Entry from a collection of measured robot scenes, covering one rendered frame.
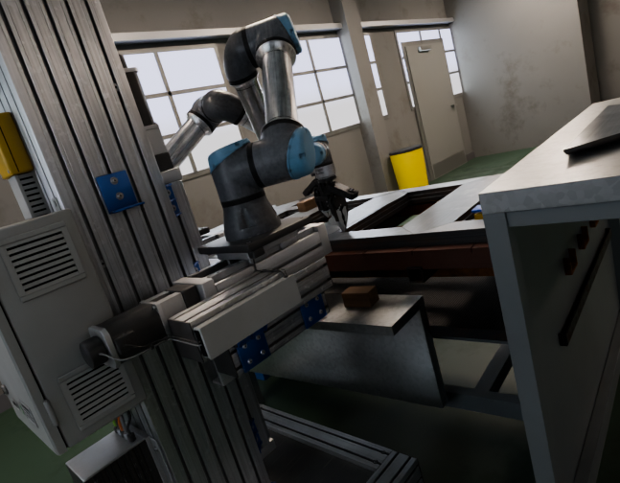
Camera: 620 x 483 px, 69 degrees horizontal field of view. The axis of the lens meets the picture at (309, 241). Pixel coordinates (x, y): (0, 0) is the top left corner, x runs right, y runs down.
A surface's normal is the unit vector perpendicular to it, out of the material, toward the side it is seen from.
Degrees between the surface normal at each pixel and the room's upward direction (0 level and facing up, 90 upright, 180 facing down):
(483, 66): 90
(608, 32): 90
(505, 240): 90
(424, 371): 90
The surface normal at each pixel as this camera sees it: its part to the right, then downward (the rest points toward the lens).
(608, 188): -0.61, 0.34
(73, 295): 0.70, -0.04
